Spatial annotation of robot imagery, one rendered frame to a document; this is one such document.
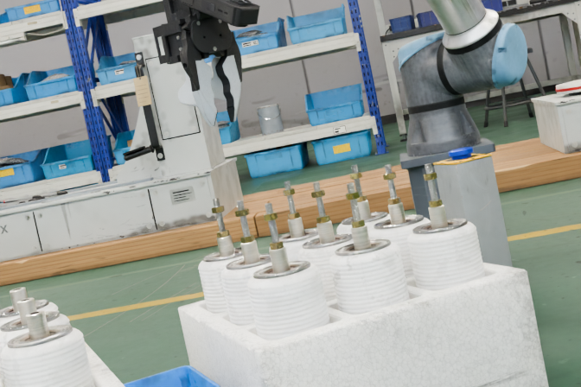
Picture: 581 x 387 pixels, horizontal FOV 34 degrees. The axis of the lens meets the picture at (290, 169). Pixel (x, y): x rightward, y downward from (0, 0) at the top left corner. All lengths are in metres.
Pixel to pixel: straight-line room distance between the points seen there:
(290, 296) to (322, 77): 8.58
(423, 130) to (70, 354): 0.99
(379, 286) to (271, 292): 0.14
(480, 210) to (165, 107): 2.13
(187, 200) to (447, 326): 2.30
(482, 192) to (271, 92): 8.30
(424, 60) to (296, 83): 7.88
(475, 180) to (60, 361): 0.73
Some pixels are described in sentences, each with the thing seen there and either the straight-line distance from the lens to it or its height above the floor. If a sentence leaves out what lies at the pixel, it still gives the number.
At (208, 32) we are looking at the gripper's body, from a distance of 1.30.
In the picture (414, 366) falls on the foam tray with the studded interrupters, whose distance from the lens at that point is 1.22.
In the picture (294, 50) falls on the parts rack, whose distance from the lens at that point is 5.99.
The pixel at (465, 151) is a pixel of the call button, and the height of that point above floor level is 0.33.
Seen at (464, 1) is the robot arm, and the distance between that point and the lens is 1.77.
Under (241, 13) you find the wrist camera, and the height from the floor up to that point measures 0.59.
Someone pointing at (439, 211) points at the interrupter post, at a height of 0.27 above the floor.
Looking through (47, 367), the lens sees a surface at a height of 0.23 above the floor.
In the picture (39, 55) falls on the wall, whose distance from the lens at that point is 10.39.
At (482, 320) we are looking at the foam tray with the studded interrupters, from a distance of 1.26.
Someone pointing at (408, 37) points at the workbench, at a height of 0.71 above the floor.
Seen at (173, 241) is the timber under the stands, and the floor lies 0.05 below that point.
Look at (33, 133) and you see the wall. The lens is 10.44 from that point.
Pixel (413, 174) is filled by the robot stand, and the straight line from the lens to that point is 1.89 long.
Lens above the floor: 0.47
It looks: 4 degrees down
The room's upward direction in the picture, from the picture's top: 12 degrees counter-clockwise
